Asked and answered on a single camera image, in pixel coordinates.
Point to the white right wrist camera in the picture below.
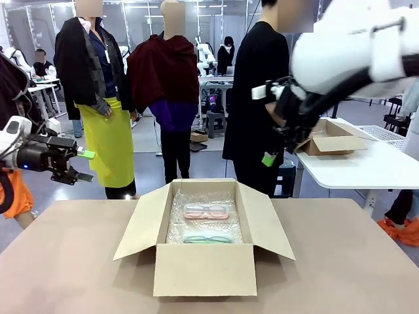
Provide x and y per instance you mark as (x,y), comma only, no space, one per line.
(262,92)

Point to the grey plastic stool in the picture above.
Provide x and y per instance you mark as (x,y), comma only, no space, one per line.
(215,122)

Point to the clear bubble wrap sheet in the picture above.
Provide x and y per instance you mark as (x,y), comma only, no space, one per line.
(204,225)

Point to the large open cardboard box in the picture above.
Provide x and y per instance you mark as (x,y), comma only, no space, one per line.
(204,268)

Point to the small open cardboard box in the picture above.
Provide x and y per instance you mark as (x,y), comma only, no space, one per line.
(330,140)

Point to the seated person in varsity jacket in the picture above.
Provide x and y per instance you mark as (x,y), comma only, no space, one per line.
(43,67)

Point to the person's right forearm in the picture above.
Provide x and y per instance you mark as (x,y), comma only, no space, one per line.
(272,112)

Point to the white plastic basket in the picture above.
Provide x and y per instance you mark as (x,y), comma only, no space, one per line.
(383,134)

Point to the mannequin dark coat orange skirt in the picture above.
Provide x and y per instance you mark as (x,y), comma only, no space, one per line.
(13,95)

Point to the pink glasses case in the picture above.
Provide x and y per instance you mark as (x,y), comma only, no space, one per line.
(206,212)

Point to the mannequin black jacket yellow skirt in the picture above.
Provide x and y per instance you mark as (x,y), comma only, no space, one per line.
(98,81)

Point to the white side table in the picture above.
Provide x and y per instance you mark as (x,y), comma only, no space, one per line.
(360,167)

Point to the orange cloth on floor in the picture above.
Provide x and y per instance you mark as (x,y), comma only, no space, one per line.
(401,232)

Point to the background person wearing mask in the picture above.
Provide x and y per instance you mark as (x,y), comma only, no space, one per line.
(226,55)

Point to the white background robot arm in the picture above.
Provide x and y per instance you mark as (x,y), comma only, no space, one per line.
(205,57)
(16,57)

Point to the black metal chair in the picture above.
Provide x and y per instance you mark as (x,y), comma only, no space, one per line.
(396,112)

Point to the background robot workbench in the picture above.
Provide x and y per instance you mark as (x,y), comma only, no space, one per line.
(214,81)

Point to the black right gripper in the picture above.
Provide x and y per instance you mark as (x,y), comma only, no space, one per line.
(294,111)

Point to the small cardboard box on floor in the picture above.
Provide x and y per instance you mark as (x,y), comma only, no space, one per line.
(199,136)

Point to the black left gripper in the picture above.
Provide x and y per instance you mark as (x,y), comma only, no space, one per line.
(42,153)

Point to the mannequin maroon cape purple top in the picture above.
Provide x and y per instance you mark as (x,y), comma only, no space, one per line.
(167,81)

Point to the white background desk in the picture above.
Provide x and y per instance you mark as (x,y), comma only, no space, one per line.
(41,88)

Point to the green glasses case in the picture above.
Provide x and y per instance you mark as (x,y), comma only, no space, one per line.
(207,238)

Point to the dark blue plastic stool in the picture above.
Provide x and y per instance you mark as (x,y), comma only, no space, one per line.
(286,180)

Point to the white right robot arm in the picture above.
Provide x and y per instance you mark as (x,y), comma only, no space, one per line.
(353,45)

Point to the person in black t-shirt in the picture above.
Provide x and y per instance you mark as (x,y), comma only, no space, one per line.
(252,98)

